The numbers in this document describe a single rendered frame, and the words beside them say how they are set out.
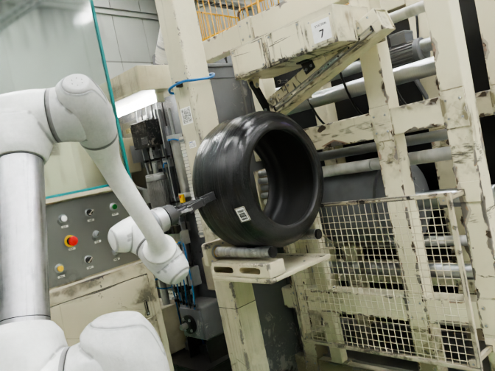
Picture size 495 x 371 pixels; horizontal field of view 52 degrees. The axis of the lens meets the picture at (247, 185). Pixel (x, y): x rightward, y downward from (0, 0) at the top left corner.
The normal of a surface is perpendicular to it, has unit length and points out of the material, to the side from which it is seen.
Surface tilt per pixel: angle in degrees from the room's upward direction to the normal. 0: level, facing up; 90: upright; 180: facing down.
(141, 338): 69
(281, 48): 90
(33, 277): 74
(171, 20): 90
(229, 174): 80
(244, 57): 90
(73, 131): 142
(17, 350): 62
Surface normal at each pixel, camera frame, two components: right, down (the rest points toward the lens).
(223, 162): -0.54, -0.22
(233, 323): -0.72, 0.18
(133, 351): 0.49, -0.39
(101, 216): 0.67, -0.10
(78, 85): 0.13, -0.62
